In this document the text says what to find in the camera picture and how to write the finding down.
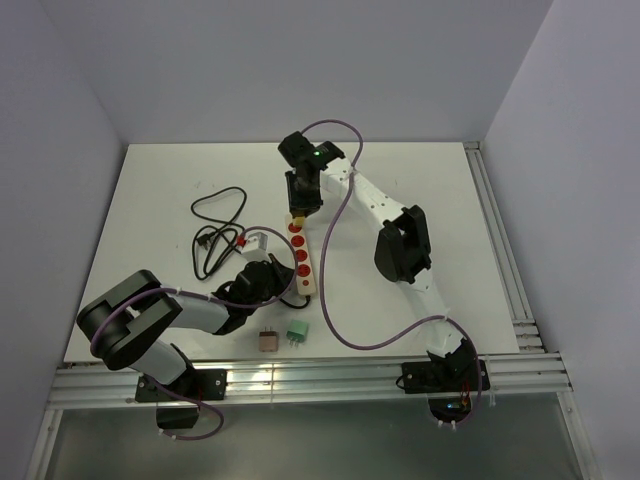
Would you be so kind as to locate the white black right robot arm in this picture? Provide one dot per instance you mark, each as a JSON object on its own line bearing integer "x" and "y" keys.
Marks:
{"x": 402, "y": 249}

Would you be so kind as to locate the beige power strip red sockets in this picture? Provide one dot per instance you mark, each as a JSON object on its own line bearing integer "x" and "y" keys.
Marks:
{"x": 305, "y": 280}

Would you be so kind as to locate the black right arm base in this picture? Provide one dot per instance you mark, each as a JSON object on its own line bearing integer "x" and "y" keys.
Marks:
{"x": 451, "y": 398}

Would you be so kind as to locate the brown plug adapter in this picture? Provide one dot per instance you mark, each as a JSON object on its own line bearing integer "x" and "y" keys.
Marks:
{"x": 268, "y": 341}

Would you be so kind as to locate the green plug adapter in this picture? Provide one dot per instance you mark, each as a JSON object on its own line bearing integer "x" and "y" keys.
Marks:
{"x": 297, "y": 332}

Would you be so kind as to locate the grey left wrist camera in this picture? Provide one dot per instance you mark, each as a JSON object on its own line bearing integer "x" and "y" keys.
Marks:
{"x": 253, "y": 247}

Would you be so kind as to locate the aluminium rail frame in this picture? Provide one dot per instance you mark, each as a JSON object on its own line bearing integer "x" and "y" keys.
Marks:
{"x": 531, "y": 371}

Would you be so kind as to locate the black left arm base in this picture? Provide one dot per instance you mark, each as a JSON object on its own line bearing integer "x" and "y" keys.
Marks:
{"x": 181, "y": 404}

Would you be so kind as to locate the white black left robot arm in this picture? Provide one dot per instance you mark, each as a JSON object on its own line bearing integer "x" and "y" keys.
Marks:
{"x": 124, "y": 325}

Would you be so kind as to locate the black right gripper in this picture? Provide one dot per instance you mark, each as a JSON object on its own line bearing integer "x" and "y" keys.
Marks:
{"x": 297, "y": 204}

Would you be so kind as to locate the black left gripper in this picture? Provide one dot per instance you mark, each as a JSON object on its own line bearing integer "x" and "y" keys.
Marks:
{"x": 282, "y": 273}

